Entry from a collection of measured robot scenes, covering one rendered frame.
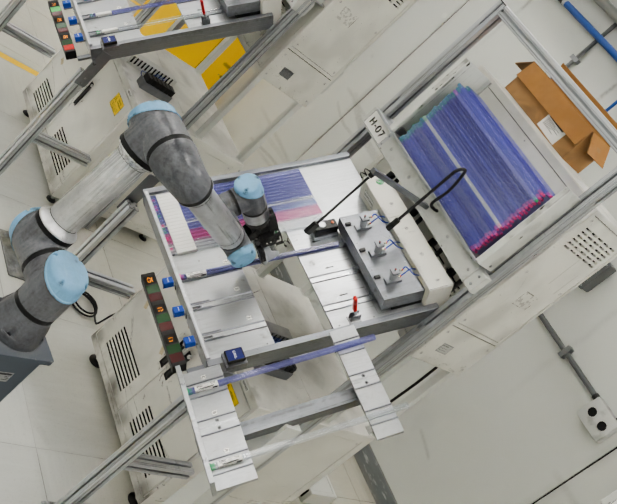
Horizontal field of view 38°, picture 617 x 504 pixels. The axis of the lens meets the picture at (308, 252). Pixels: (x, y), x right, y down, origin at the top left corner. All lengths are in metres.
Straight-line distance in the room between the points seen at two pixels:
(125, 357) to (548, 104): 1.68
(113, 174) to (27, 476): 1.11
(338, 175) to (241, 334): 0.74
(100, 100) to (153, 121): 1.77
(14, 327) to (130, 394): 0.97
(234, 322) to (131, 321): 0.75
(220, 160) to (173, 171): 1.95
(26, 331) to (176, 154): 0.57
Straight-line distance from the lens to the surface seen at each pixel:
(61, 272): 2.14
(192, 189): 2.03
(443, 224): 2.69
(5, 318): 2.22
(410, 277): 2.64
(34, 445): 2.95
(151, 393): 3.04
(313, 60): 3.77
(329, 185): 2.93
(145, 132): 2.07
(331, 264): 2.70
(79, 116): 3.91
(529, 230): 2.53
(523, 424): 4.06
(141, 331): 3.15
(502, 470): 4.08
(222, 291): 2.59
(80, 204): 2.17
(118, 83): 3.78
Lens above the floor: 1.89
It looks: 19 degrees down
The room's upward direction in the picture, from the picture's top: 49 degrees clockwise
